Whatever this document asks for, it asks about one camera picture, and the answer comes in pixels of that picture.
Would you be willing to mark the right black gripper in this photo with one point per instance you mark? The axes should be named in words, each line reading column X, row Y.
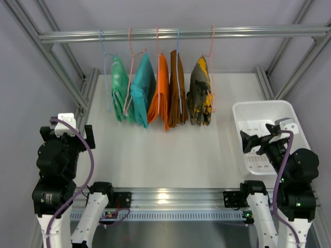
column 259, row 142

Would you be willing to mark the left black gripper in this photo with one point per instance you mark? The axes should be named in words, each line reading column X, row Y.
column 89, row 135

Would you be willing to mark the camouflage yellow trousers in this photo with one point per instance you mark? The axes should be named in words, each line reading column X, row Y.
column 200, row 97

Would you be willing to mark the brown trousers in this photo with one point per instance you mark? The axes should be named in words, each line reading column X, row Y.
column 178, row 113

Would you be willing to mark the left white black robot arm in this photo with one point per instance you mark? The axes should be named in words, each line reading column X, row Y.
column 52, row 195

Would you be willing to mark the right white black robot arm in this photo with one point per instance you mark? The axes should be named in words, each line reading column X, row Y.
column 284, row 219

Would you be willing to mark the pink hanger with teal trousers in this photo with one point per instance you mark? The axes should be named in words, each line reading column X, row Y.
column 127, row 101

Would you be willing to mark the green patterned trousers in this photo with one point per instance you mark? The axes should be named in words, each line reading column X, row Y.
column 120, row 82

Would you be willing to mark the teal trousers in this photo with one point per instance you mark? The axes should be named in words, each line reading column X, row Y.
column 142, row 90

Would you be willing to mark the orange trousers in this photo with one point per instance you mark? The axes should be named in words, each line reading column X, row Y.
column 160, row 101

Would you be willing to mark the blue hanger far left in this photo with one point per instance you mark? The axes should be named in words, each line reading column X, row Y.
column 109, row 97

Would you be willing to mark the pink hanger with orange trousers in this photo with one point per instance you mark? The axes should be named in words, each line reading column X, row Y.
column 157, row 41

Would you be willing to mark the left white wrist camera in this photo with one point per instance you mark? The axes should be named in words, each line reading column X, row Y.
column 64, row 124

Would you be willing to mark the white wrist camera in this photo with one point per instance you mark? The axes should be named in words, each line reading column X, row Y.
column 64, row 124
column 287, row 124

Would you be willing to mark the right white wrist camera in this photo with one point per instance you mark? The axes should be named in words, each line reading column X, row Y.
column 287, row 124

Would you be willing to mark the slotted grey cable duct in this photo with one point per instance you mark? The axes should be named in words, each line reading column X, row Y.
column 185, row 215

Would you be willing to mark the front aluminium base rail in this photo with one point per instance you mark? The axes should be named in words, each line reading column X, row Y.
column 176, row 199

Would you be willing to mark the aluminium frame right posts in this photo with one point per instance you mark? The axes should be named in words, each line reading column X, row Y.
column 295, row 56

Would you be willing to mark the aluminium frame posts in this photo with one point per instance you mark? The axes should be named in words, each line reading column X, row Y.
column 83, row 96
column 295, row 56

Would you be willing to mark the aluminium hanging rail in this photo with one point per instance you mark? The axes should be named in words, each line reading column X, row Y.
column 287, row 31

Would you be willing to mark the aluminium frame left posts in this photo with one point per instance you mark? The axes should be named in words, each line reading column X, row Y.
column 83, row 96

